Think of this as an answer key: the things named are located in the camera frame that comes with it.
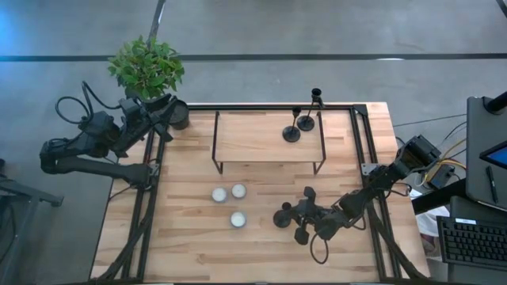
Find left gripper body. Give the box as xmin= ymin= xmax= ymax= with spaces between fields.
xmin=117 ymin=109 xmax=160 ymax=146

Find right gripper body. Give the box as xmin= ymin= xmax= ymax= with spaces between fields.
xmin=313 ymin=209 xmax=352 ymax=241

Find white tealight candle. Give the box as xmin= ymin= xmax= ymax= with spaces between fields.
xmin=230 ymin=211 xmax=247 ymax=229
xmin=231 ymin=183 xmax=248 ymax=200
xmin=211 ymin=186 xmax=228 ymax=204

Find tall black candlestick holder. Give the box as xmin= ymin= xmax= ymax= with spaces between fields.
xmin=296 ymin=87 xmax=324 ymax=132

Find black plant pot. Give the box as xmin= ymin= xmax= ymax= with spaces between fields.
xmin=168 ymin=99 xmax=190 ymax=131

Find green leafy plant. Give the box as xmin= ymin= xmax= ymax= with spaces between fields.
xmin=107 ymin=35 xmax=185 ymax=100

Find wooden shelf riser, black legs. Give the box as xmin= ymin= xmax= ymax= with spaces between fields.
xmin=211 ymin=109 xmax=328 ymax=176

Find white plastic bag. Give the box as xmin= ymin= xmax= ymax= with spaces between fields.
xmin=410 ymin=188 xmax=451 ymax=238

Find black desk edge bar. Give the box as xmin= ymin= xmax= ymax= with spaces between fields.
xmin=411 ymin=180 xmax=468 ymax=215

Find black power adapter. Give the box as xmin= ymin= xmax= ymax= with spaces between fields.
xmin=429 ymin=164 xmax=456 ymax=190

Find grey metal side table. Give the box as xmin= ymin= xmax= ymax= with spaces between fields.
xmin=0 ymin=158 xmax=64 ymax=285

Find black computer keyboard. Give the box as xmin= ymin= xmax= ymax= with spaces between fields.
xmin=436 ymin=215 xmax=507 ymax=272

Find black pen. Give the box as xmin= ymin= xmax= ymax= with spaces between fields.
xmin=486 ymin=165 xmax=499 ymax=205

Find tablet with blue screen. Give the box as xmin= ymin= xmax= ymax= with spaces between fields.
xmin=478 ymin=140 xmax=507 ymax=171

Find black monitor stand pole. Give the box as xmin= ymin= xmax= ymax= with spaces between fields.
xmin=482 ymin=90 xmax=507 ymax=116

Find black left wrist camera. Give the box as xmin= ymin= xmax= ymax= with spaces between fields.
xmin=117 ymin=97 xmax=140 ymax=120

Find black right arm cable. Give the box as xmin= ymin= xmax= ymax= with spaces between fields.
xmin=308 ymin=231 xmax=330 ymax=265

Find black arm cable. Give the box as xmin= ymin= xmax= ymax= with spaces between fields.
xmin=308 ymin=231 xmax=330 ymax=265
xmin=54 ymin=81 xmax=122 ymax=126

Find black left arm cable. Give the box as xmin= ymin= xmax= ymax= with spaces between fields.
xmin=54 ymin=81 xmax=122 ymax=126

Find black aluminium table frame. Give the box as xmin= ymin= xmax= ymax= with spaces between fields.
xmin=90 ymin=102 xmax=431 ymax=285

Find yellow cable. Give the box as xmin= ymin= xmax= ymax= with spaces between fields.
xmin=423 ymin=138 xmax=467 ymax=183

